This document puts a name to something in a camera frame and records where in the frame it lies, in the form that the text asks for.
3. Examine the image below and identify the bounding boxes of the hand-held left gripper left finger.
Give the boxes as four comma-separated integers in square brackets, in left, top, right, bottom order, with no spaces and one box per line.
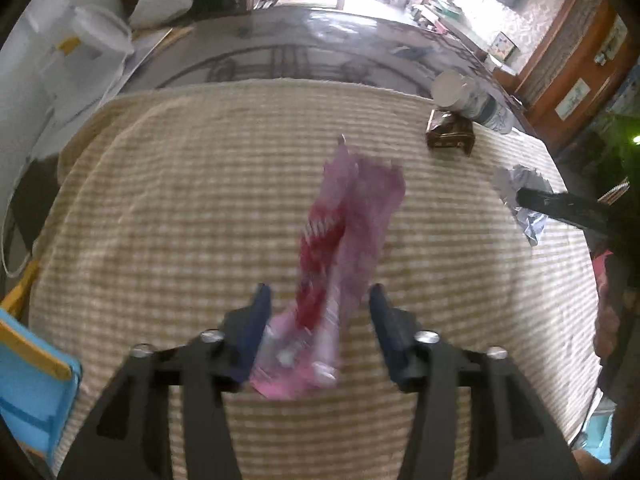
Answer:
[57,282,273,480]

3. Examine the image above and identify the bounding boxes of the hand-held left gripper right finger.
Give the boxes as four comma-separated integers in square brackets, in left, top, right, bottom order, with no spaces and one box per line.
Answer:
[368,283,583,480]

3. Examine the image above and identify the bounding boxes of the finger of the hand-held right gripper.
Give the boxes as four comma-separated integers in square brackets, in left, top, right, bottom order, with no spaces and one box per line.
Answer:
[516,186,613,233]

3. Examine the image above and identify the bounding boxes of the silver foil wrapper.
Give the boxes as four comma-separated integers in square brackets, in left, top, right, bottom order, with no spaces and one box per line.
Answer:
[492,164,556,247]

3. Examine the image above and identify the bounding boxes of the pink snack wrapper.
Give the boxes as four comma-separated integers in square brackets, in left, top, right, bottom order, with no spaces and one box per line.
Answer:
[248,134,407,402]

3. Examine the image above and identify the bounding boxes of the small labelled plastic bottle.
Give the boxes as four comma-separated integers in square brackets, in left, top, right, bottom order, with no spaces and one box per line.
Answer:
[460,87,514,136]

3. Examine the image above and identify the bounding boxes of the brown snack wrapper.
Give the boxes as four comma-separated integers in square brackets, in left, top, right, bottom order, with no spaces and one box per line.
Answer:
[425,108,476,157]

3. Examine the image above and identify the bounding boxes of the striped beige table cloth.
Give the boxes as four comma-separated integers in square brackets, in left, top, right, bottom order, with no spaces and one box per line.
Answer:
[27,78,603,480]

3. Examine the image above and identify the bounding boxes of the framed picture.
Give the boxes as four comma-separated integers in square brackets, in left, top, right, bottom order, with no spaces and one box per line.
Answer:
[487,31,519,61]

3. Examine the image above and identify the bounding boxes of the low television cabinet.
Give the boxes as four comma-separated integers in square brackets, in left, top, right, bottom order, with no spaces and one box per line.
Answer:
[410,2,501,61]

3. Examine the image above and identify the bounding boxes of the blue box with yellow edge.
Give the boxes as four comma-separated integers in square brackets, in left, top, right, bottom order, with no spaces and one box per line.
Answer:
[0,307,83,468]

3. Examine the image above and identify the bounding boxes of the white plastic container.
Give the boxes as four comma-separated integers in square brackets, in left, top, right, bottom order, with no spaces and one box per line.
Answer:
[70,5,136,58]

